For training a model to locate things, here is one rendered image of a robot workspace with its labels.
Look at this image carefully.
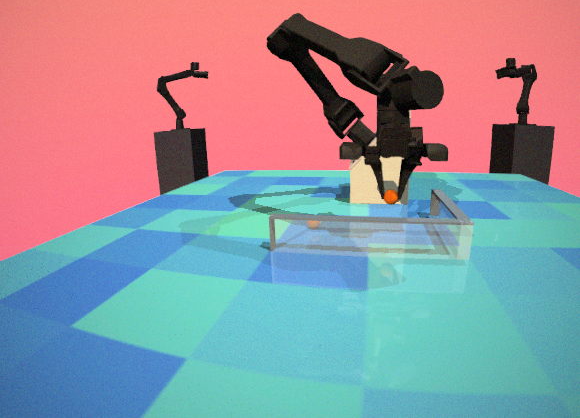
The clear l-shaped low wall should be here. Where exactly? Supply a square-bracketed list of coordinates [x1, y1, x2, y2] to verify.
[271, 191, 473, 260]

